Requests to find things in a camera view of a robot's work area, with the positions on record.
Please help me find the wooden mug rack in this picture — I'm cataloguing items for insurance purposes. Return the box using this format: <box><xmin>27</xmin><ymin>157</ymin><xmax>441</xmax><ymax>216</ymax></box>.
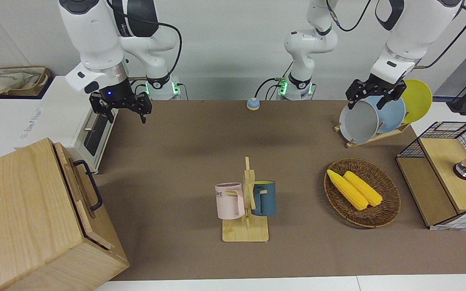
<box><xmin>222</xmin><ymin>157</ymin><xmax>270</xmax><ymax>243</ymax></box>

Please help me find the yellow corn cob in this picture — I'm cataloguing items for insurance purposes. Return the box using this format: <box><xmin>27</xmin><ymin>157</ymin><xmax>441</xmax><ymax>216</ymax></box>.
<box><xmin>326</xmin><ymin>169</ymin><xmax>369</xmax><ymax>211</ymax></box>
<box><xmin>343</xmin><ymin>171</ymin><xmax>383</xmax><ymax>207</ymax></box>

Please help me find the light wooden drawer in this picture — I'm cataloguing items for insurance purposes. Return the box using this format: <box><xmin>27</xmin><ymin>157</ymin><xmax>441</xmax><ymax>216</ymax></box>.
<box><xmin>53</xmin><ymin>141</ymin><xmax>115</xmax><ymax>250</ymax></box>

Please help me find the light wooden drawer cabinet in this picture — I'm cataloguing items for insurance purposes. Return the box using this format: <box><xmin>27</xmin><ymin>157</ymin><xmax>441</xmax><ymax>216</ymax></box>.
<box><xmin>0</xmin><ymin>137</ymin><xmax>130</xmax><ymax>291</ymax></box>

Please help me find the dark blue mug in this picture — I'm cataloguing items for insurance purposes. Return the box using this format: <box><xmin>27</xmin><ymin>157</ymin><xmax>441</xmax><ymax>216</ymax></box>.
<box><xmin>251</xmin><ymin>181</ymin><xmax>277</xmax><ymax>217</ymax></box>

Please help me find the black metal drawer handle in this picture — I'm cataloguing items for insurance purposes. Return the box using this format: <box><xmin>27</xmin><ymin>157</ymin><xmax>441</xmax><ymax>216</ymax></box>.
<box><xmin>73</xmin><ymin>160</ymin><xmax>104</xmax><ymax>212</ymax></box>

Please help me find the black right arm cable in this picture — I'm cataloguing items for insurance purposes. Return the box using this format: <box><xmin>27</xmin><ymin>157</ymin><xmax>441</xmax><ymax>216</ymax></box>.
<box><xmin>108</xmin><ymin>0</ymin><xmax>183</xmax><ymax>95</ymax></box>

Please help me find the grey plate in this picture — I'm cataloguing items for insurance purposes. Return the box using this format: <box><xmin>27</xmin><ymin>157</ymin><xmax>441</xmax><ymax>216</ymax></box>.
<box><xmin>339</xmin><ymin>100</ymin><xmax>380</xmax><ymax>145</ymax></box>

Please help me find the white toaster oven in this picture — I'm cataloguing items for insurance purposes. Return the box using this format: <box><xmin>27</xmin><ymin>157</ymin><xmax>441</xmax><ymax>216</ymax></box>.
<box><xmin>17</xmin><ymin>76</ymin><xmax>118</xmax><ymax>175</ymax></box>

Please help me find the wooden plate rack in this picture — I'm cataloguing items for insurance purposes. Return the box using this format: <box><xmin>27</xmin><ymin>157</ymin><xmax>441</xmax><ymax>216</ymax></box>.
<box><xmin>334</xmin><ymin>121</ymin><xmax>411</xmax><ymax>149</ymax></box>

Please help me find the wire and wood shelf rack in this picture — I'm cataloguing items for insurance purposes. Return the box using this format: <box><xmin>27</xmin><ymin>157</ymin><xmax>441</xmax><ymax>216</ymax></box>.
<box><xmin>396</xmin><ymin>120</ymin><xmax>466</xmax><ymax>231</ymax></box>

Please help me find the pink mug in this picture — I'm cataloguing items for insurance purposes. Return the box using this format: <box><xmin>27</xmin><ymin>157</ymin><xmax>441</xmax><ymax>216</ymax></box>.
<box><xmin>215</xmin><ymin>183</ymin><xmax>246</xmax><ymax>220</ymax></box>

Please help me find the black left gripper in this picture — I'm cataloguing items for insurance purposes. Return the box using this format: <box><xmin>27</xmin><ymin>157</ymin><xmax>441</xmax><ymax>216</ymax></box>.
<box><xmin>345</xmin><ymin>76</ymin><xmax>407</xmax><ymax>110</ymax></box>

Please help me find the light blue plate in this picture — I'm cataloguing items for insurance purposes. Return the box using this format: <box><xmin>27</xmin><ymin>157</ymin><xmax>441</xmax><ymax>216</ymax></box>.
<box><xmin>364</xmin><ymin>96</ymin><xmax>406</xmax><ymax>135</ymax></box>

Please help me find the beige paper bag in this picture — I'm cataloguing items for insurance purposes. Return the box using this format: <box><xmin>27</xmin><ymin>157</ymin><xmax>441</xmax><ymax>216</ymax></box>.
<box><xmin>0</xmin><ymin>68</ymin><xmax>42</xmax><ymax>96</ymax></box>

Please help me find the brown table mat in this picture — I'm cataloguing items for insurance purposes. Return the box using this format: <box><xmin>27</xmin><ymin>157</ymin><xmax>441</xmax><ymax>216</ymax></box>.
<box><xmin>93</xmin><ymin>99</ymin><xmax>466</xmax><ymax>281</ymax></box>

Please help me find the brown wicker basket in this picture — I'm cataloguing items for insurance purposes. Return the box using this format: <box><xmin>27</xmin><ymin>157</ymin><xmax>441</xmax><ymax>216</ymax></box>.
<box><xmin>324</xmin><ymin>158</ymin><xmax>401</xmax><ymax>229</ymax></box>

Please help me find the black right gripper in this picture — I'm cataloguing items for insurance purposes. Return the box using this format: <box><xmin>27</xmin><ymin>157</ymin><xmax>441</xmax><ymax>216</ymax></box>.
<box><xmin>89</xmin><ymin>78</ymin><xmax>153</xmax><ymax>124</ymax></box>

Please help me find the black button cable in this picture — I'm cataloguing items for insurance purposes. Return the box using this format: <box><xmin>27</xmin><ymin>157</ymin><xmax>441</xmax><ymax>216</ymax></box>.
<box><xmin>254</xmin><ymin>78</ymin><xmax>279</xmax><ymax>100</ymax></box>

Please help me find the yellow plate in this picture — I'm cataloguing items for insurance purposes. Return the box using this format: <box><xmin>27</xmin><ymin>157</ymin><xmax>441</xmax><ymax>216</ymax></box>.
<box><xmin>401</xmin><ymin>79</ymin><xmax>433</xmax><ymax>124</ymax></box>

